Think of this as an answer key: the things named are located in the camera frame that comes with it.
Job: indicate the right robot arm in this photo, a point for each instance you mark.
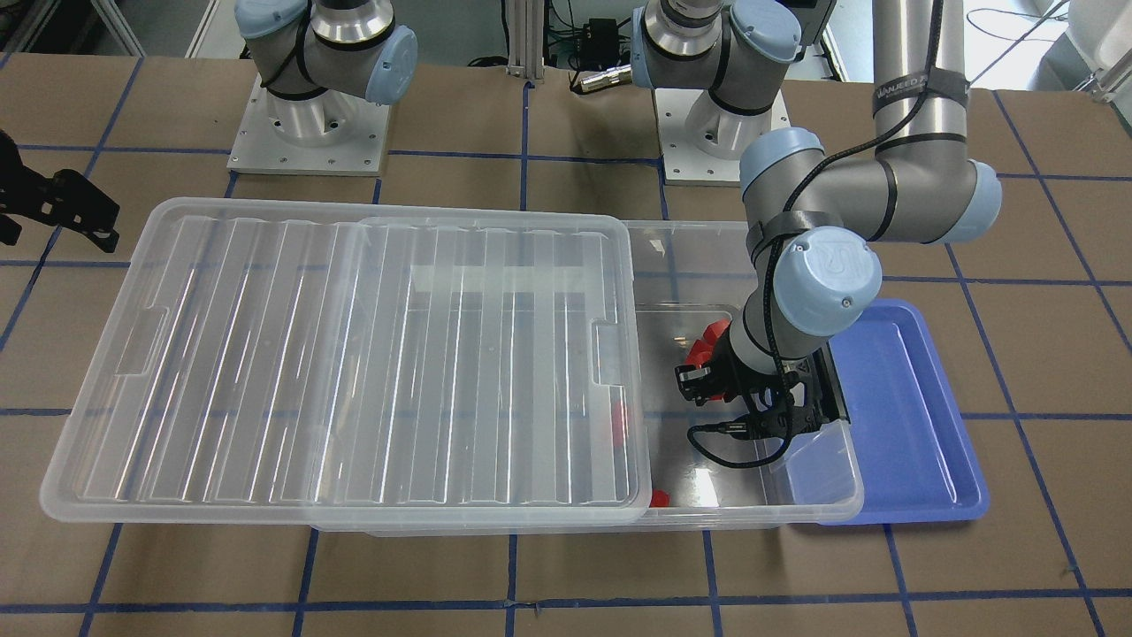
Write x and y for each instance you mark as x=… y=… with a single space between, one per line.
x=328 y=74

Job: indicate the clear plastic storage box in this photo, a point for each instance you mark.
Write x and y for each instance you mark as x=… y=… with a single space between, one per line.
x=687 y=275

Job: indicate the red block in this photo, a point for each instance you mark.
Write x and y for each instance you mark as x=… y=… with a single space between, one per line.
x=660 y=499
x=712 y=349
x=618 y=423

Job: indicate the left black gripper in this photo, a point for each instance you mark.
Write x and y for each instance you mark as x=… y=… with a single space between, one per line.
x=736 y=376

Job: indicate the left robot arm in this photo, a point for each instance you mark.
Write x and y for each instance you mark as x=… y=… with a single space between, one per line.
x=814 y=215

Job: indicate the clear plastic box lid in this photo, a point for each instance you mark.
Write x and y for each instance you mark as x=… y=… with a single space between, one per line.
x=293 y=363

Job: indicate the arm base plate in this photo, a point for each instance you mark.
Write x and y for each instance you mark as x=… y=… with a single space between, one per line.
x=328 y=135
x=702 y=143

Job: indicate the aluminium frame post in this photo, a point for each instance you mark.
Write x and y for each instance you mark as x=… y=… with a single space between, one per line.
x=525 y=30

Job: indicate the blue plastic tray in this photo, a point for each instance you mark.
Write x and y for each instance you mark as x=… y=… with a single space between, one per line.
x=904 y=455

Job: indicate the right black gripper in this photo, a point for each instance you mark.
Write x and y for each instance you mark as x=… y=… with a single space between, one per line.
x=55 y=203

